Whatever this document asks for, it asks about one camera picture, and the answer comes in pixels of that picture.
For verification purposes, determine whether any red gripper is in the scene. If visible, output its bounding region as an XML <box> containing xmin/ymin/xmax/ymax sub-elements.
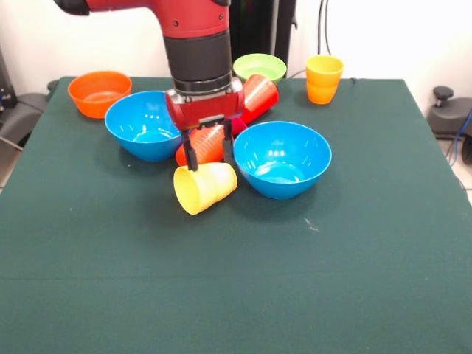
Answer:
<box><xmin>164</xmin><ymin>77</ymin><xmax>246</xmax><ymax>171</ymax></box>

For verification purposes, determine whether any pink bowl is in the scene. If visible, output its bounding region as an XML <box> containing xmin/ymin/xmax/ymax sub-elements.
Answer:
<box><xmin>230</xmin><ymin>117</ymin><xmax>249</xmax><ymax>136</ymax></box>

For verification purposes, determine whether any yellow cup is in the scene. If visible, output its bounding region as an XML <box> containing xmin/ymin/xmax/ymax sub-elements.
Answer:
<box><xmin>173</xmin><ymin>162</ymin><xmax>239</xmax><ymax>216</ymax></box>

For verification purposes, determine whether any red cup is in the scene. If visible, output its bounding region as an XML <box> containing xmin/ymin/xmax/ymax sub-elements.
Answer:
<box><xmin>241</xmin><ymin>73</ymin><xmax>280</xmax><ymax>125</ymax></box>

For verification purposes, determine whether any large blue bowl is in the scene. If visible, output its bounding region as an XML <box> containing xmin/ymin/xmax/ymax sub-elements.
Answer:
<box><xmin>104</xmin><ymin>90</ymin><xmax>185</xmax><ymax>162</ymax></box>
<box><xmin>232</xmin><ymin>120</ymin><xmax>333</xmax><ymax>201</ymax></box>

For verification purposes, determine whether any green bowl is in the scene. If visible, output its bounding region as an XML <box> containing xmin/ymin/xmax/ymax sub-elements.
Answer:
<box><xmin>232</xmin><ymin>53</ymin><xmax>288</xmax><ymax>85</ymax></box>

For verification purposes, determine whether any dark green tablecloth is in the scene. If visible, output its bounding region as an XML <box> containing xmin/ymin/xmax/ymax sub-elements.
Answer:
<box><xmin>0</xmin><ymin>75</ymin><xmax>472</xmax><ymax>354</ymax></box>

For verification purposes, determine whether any orange bowl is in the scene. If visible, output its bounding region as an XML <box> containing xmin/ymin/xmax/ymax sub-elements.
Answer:
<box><xmin>67</xmin><ymin>70</ymin><xmax>133</xmax><ymax>119</ymax></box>

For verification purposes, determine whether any light orange cup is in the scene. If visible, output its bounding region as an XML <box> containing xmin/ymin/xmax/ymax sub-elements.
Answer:
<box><xmin>305</xmin><ymin>55</ymin><xmax>344</xmax><ymax>106</ymax></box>

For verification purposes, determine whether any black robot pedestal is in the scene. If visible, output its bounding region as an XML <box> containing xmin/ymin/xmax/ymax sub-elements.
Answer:
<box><xmin>228</xmin><ymin>0</ymin><xmax>300</xmax><ymax>79</ymax></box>

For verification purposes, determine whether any black hanging cable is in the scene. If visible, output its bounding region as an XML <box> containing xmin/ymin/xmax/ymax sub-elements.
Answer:
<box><xmin>317</xmin><ymin>0</ymin><xmax>335</xmax><ymax>56</ymax></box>

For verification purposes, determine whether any grey pedestal foot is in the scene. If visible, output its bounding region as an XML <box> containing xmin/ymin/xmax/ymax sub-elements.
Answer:
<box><xmin>0</xmin><ymin>79</ymin><xmax>60</xmax><ymax>148</ymax></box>
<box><xmin>427</xmin><ymin>86</ymin><xmax>472</xmax><ymax>139</ymax></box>

